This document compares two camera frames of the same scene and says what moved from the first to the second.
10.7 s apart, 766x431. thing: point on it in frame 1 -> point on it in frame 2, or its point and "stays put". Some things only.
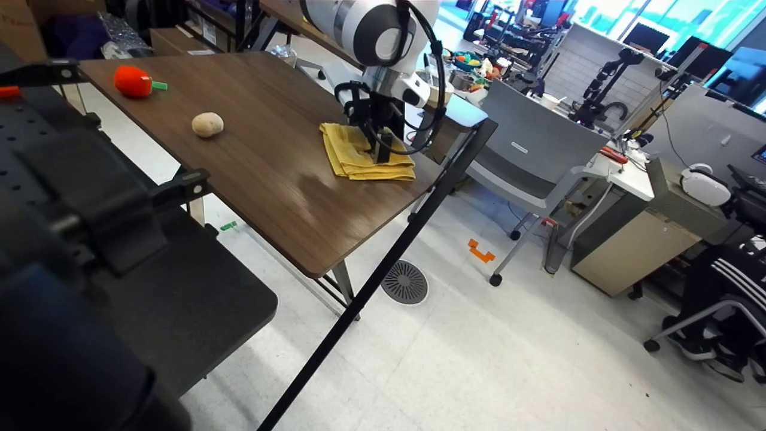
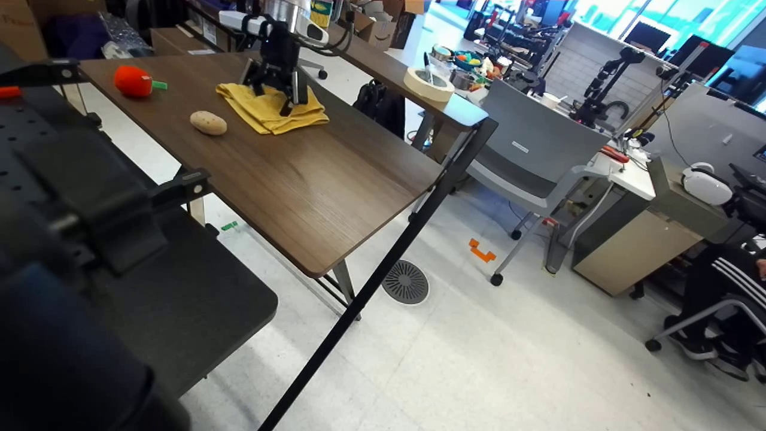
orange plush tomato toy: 138,82 stays put
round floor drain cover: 405,283 stays put
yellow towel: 354,156 -> 264,112
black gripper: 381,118 -> 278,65
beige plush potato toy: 207,123 stays put
